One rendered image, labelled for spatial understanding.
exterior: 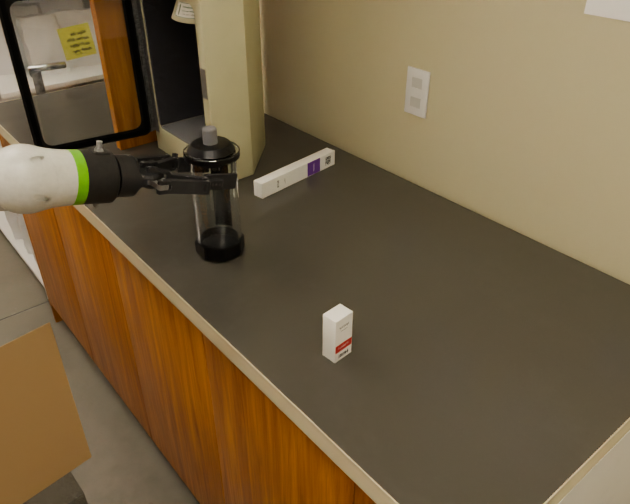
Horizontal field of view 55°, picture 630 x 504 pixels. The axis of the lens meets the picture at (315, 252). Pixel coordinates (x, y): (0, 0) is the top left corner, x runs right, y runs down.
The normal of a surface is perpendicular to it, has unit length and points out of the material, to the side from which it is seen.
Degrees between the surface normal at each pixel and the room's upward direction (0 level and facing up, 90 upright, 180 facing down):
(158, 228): 0
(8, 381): 90
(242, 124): 90
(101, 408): 0
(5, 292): 0
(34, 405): 90
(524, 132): 90
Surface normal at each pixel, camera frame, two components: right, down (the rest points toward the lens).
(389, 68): -0.77, 0.35
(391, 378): -0.02, -0.85
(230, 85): 0.64, 0.42
